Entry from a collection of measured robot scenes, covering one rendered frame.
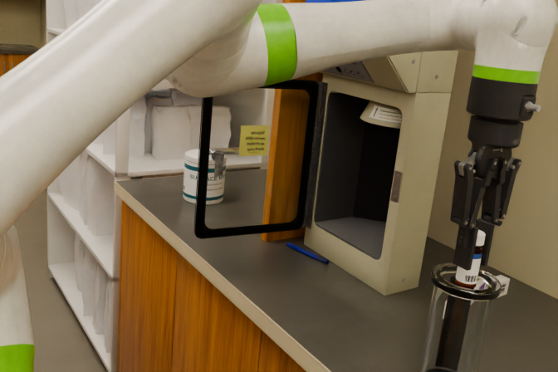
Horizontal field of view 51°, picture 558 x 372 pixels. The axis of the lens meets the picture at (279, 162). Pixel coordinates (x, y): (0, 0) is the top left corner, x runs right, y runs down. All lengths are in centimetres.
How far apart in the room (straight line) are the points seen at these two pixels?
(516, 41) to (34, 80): 61
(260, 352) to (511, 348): 52
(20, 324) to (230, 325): 84
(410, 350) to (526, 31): 64
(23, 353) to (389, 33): 63
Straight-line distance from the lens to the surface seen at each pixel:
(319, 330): 122
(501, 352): 129
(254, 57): 80
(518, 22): 87
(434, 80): 129
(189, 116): 241
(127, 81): 59
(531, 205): 163
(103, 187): 266
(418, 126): 129
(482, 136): 90
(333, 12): 86
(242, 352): 143
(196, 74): 78
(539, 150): 160
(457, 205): 91
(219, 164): 139
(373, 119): 137
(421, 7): 93
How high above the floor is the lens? 155
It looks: 15 degrees down
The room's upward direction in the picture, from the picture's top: 6 degrees clockwise
